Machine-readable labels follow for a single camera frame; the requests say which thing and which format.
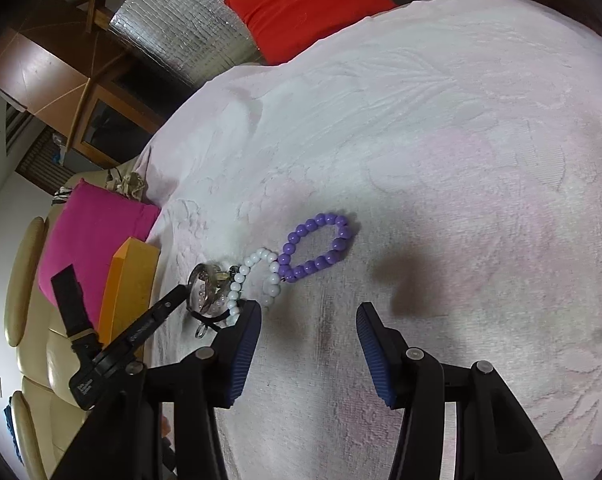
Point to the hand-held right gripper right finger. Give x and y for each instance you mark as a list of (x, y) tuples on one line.
[(376, 355)]

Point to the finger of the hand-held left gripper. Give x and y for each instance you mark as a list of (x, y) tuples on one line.
[(146, 322), (71, 300)]

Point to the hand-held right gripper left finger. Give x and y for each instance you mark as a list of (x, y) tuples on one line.
[(243, 355)]

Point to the orange box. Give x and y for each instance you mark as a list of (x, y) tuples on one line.
[(131, 280)]

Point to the metal hair clip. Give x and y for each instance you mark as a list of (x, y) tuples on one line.
[(197, 332)]

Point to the beige leather sofa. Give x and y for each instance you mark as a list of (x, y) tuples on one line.
[(31, 310)]

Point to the pink pillow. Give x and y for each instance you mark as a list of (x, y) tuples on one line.
[(91, 230)]

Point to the blue knitted cloth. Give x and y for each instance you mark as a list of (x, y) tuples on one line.
[(11, 430)]

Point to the black white striped cloth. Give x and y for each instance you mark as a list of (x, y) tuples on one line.
[(62, 196)]

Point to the beige crumpled cloth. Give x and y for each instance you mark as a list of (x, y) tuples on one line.
[(131, 185)]

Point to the white textured blanket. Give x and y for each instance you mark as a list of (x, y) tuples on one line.
[(431, 160)]

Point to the wooden cabinet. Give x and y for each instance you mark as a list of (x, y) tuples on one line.
[(51, 75)]

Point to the silver foil mat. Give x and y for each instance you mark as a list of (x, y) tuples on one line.
[(181, 25)]

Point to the red pillow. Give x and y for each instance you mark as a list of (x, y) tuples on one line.
[(301, 5)]

